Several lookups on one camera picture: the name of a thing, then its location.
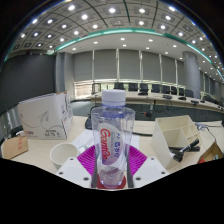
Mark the long conference table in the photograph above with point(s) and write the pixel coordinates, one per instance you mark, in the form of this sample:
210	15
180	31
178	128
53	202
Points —
166	100

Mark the white ceramic mug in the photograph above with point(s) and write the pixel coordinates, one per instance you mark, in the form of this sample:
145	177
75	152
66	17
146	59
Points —
61	154

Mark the white paper carton box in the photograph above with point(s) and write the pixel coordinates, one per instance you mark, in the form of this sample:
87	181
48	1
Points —
45	116

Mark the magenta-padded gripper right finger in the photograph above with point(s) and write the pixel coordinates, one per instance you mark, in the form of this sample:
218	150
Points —
150	170

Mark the small brown cardboard box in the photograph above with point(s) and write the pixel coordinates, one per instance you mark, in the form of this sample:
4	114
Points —
14	147

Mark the black office chairs group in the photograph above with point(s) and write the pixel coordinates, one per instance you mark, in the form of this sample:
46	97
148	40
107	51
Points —
160	89

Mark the black marker in organizer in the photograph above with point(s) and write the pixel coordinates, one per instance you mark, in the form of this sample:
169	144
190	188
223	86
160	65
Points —
186	148

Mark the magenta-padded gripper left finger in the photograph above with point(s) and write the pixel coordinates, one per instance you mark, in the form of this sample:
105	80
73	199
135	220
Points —
74	170

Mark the clear plastic water bottle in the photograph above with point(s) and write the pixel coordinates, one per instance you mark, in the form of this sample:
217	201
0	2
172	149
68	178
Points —
112	133

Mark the ceiling lights group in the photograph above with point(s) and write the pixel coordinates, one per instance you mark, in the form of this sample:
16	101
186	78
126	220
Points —
110	16

